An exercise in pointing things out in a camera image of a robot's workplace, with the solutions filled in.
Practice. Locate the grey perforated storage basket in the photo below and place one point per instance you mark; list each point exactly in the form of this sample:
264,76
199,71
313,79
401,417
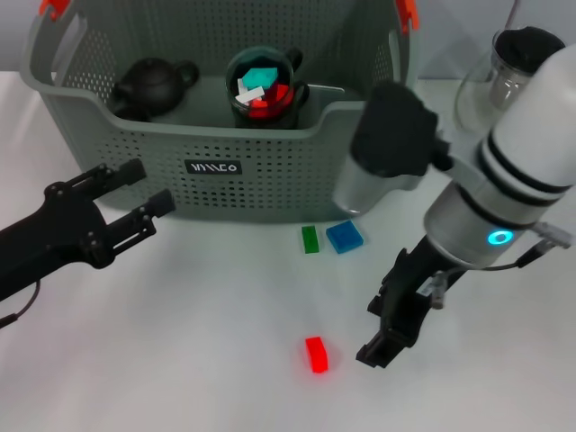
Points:
270,180

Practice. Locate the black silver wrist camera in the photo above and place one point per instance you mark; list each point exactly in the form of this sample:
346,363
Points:
391,130

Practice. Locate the white toy brick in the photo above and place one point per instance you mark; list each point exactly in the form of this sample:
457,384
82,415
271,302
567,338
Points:
249,95

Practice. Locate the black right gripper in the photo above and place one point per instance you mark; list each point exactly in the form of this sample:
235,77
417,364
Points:
409,288

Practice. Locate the green toy brick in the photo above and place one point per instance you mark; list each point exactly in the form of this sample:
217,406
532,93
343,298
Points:
309,239

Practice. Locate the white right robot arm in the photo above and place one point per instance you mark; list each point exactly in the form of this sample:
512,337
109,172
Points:
517,157

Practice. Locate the orange basket latch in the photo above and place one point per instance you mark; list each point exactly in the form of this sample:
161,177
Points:
54,6
408,13

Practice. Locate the metal right wrist connector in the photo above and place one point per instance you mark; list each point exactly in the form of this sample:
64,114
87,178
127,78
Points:
553,235

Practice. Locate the black clay teapot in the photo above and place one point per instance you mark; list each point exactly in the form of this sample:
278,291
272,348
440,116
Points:
153,85

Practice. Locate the teal square toy plate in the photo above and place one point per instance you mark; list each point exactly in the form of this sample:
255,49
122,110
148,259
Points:
260,76

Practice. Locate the long red toy brick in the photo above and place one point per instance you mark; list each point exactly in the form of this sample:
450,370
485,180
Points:
317,355

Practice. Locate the beige toy brick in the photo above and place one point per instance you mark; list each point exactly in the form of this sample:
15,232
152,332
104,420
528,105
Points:
240,84

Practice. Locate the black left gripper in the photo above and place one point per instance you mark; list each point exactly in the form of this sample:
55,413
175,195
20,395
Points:
54,243

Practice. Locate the blue square toy plate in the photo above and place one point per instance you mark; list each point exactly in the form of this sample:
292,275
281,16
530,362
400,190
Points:
344,236

